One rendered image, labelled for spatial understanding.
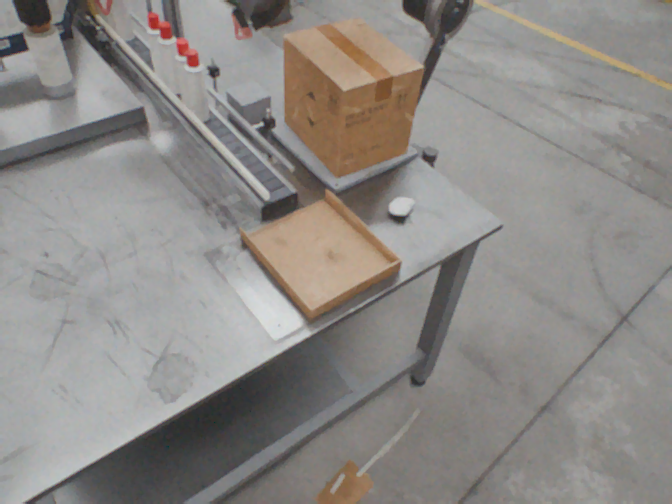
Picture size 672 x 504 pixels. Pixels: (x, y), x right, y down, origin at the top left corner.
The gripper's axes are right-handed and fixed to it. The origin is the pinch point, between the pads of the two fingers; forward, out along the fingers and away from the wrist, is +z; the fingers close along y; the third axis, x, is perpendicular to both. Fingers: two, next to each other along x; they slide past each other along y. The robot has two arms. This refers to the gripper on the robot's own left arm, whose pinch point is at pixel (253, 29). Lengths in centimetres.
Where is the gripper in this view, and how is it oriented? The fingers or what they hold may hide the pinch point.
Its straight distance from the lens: 149.4
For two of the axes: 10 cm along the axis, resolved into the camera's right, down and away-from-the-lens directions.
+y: -7.1, 5.0, -4.9
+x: 5.1, 8.5, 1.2
